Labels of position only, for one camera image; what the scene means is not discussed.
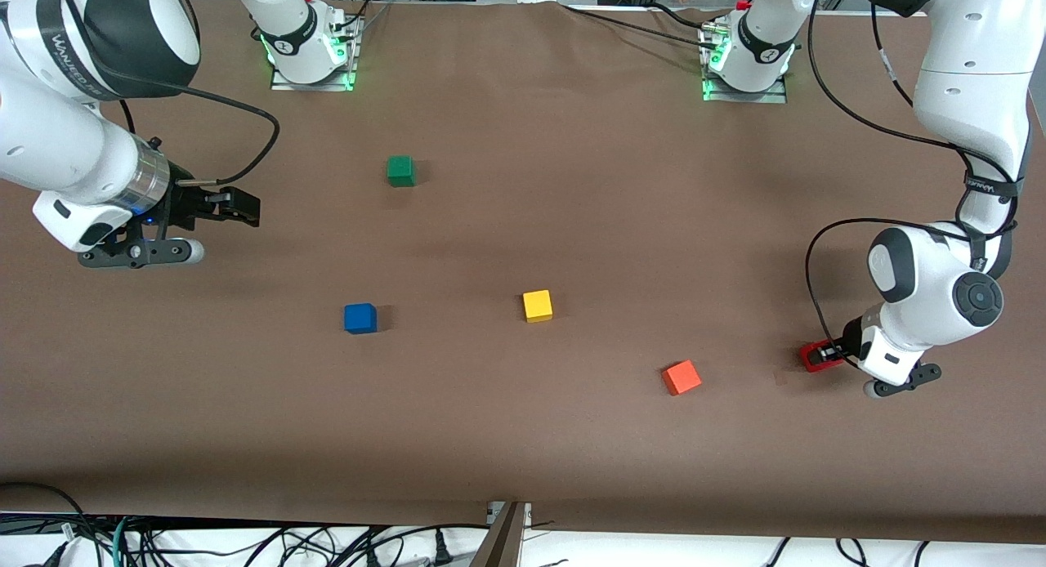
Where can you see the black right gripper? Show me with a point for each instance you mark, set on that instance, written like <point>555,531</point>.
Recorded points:
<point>187,204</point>

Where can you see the blue wooden block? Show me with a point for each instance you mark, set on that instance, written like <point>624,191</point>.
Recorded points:
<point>360,319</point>

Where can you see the dark brown table post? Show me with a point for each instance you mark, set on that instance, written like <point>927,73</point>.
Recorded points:
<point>498,546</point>

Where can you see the brown table cover sheet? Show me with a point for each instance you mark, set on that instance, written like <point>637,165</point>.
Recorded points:
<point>523,436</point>

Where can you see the red wooden block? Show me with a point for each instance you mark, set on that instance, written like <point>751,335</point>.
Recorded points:
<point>809,359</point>

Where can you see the black power plug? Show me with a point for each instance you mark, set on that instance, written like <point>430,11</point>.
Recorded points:
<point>442,548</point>

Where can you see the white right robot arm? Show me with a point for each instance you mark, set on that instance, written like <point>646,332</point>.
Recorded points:
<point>49,134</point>

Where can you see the orange wooden block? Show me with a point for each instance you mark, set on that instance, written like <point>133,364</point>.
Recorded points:
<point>681,377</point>

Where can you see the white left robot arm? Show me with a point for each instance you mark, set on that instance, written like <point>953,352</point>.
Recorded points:
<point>972,93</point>

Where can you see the green wooden block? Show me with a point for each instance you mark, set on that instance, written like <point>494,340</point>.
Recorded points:
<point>400,171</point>

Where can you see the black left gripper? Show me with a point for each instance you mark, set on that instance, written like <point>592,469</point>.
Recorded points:
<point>851,336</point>

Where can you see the small metal bracket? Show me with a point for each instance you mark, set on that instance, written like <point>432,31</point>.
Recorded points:
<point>525,514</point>

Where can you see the yellow wooden block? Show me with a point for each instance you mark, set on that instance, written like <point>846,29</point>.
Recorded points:
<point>538,305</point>

